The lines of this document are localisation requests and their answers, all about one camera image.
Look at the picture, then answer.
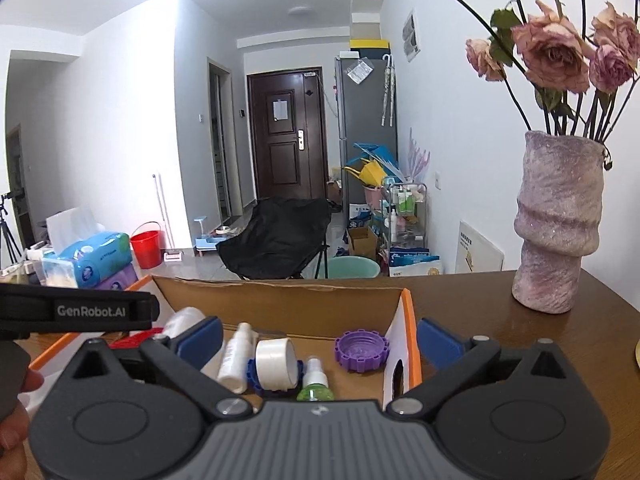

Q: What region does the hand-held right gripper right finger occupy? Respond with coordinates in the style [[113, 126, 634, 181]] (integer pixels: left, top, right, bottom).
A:
[[389, 317, 577, 419]]

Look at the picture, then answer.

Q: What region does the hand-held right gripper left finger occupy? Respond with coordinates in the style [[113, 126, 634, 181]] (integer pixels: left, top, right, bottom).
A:
[[60, 316, 253, 423]]

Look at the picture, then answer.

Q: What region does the white plastic container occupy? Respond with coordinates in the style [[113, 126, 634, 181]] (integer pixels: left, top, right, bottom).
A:
[[162, 306, 208, 341]]

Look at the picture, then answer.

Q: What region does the small white spray bottle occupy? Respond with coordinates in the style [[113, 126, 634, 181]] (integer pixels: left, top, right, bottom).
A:
[[216, 322, 256, 394]]

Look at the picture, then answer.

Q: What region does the blue plastic cap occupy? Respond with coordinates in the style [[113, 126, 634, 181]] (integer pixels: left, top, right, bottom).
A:
[[246, 358, 305, 400]]

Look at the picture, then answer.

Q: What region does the red white lint brush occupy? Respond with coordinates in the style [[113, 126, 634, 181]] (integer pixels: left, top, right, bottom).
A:
[[109, 327, 166, 351]]

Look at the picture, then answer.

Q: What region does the red cardboard box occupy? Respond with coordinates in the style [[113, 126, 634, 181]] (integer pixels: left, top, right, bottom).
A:
[[30, 274, 423, 411]]

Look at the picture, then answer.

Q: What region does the green spray bottle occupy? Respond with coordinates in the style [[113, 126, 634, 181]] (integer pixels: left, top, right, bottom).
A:
[[296, 356, 335, 402]]

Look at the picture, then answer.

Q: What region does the person's left hand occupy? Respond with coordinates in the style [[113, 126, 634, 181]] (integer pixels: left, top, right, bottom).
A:
[[0, 369, 45, 461]]

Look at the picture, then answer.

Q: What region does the blue tissue pack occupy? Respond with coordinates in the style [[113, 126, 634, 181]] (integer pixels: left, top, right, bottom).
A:
[[41, 207, 133, 288]]

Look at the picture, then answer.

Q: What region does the purple white tissue pack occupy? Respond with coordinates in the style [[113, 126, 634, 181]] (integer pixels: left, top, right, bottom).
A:
[[92, 262, 141, 291]]

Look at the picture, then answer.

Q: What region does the purple plastic cap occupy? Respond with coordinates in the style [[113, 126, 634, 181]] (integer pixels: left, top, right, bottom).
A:
[[334, 329, 391, 373]]

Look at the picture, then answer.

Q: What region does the blue white package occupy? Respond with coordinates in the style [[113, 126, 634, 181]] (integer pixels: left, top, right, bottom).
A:
[[389, 247, 443, 277]]

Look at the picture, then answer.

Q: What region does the red bucket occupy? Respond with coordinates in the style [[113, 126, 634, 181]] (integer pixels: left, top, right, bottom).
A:
[[130, 220, 163, 270]]

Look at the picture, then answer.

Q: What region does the black tripod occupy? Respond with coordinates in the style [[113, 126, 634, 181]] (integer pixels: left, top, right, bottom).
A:
[[0, 191, 26, 271]]

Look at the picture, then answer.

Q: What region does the white board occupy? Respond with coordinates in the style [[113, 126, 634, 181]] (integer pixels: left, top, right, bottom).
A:
[[459, 220, 505, 274]]

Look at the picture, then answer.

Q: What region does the small blue white stand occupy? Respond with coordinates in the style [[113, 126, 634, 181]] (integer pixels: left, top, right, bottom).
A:
[[192, 216, 236, 257]]

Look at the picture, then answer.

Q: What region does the green plastic basin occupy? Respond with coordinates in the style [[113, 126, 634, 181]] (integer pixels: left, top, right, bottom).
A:
[[327, 255, 381, 279]]

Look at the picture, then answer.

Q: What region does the small brown cardboard box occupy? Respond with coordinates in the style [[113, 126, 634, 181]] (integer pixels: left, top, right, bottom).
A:
[[346, 226, 379, 261]]

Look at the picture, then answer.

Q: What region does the metal trolley cart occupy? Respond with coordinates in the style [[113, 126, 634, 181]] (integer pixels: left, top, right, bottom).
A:
[[381, 182, 430, 261]]

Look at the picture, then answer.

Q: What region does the black folding chair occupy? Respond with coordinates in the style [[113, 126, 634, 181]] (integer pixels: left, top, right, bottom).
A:
[[216, 196, 333, 281]]

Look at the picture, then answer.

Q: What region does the white mop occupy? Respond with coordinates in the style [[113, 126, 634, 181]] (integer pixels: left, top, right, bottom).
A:
[[152, 174, 184, 261]]

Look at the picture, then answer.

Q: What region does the pink bucket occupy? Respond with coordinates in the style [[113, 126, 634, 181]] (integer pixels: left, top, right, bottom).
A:
[[363, 184, 386, 211]]

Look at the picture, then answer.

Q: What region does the pink textured vase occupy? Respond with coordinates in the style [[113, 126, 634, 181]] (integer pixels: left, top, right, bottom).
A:
[[512, 130, 608, 314]]

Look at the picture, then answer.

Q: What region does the purple feather decoration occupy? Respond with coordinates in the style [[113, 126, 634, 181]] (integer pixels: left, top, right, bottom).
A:
[[406, 127, 432, 183]]

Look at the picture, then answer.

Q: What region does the blue plastic rack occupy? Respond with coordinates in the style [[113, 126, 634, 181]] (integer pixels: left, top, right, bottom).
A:
[[345, 142, 401, 181]]

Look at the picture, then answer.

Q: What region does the dark brown door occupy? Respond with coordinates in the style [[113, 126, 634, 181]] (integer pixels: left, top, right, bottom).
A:
[[246, 66, 328, 201]]

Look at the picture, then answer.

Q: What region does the grey refrigerator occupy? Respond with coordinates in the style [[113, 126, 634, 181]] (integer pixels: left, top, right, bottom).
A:
[[334, 50, 399, 221]]

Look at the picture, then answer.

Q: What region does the white umbrella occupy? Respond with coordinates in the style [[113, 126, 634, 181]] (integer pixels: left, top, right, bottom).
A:
[[380, 54, 397, 127]]

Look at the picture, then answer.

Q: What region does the paper sheet on refrigerator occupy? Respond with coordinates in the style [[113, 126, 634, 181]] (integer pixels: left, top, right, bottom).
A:
[[346, 58, 374, 85]]

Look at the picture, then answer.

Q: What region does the bunch of dried roses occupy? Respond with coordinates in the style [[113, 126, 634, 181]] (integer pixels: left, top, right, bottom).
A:
[[342, 0, 640, 141]]

